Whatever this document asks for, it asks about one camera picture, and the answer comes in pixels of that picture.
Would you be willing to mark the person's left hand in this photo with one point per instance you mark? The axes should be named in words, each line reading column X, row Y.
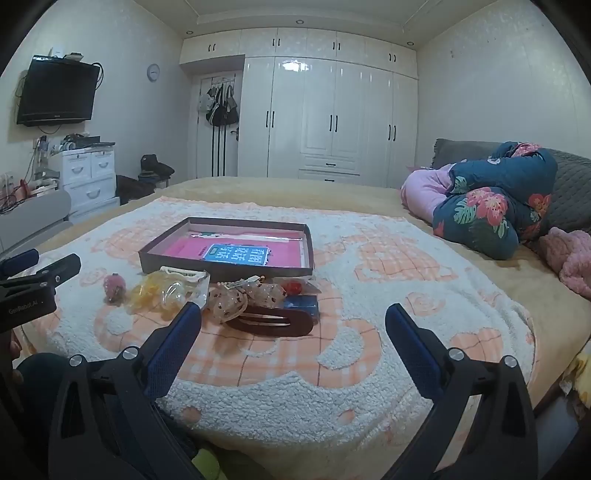
column 14, row 345

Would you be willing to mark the pink quilt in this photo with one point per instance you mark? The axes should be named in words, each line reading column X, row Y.
column 422, row 194

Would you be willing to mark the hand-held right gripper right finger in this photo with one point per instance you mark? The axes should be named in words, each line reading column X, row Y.
column 411, row 346

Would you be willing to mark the round wall clock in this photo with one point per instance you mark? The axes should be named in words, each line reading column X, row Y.
column 153, row 71

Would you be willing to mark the white glossy wardrobe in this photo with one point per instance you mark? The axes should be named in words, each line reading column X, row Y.
column 323, row 115

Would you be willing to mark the orange and white fleece blanket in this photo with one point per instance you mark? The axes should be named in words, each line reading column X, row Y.
column 323, row 369

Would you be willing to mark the white door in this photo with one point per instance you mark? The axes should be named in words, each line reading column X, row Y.
column 203, row 147

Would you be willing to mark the polka-dot bow hair clip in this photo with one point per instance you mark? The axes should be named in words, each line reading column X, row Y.
column 231, row 300

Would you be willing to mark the pink fuzzy blanket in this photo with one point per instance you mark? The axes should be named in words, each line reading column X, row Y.
column 568, row 258

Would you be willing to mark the yellow hair clip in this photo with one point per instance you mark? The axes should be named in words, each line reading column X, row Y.
column 145, row 290

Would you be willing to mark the bed with beige cover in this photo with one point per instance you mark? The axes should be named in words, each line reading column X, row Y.
column 295, row 194

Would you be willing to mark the small clear plastic packet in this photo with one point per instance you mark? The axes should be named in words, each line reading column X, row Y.
column 309, row 286

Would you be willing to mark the red bead ornament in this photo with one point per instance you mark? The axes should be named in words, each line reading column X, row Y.
column 292, row 288

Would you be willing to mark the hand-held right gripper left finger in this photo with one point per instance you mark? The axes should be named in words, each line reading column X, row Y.
column 175, row 344

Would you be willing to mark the hanging bags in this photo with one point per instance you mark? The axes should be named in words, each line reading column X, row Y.
column 221, row 108

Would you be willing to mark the white drawer cabinet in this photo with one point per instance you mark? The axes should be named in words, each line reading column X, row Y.
column 87, row 177

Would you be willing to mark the dark red hair clip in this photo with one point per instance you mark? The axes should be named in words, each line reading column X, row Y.
column 277, row 325

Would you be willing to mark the white router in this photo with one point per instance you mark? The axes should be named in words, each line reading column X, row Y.
column 73, row 56

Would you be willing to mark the white claw hair clip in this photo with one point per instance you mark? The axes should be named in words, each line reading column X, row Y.
column 182, row 293

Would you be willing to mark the dark bag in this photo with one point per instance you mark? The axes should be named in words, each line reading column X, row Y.
column 157, row 166

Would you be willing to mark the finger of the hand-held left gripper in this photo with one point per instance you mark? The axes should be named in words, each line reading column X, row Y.
column 57, row 272
column 18, row 261

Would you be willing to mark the blue floral quilt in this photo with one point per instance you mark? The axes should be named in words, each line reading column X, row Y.
column 485, row 207

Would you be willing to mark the black set-top box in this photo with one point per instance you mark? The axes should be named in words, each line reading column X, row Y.
column 85, row 140

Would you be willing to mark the black flat television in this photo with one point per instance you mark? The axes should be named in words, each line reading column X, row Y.
column 57, row 92

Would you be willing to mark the cluttered side shelf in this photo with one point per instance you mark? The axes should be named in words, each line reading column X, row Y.
column 44, row 161

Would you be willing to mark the dark cloth pile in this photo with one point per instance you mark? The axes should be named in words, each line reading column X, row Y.
column 134, row 189

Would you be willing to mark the brown cardboard box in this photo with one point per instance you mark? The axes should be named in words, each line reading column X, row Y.
column 231, row 272

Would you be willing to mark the blue packet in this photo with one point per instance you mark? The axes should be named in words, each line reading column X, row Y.
column 300, row 305

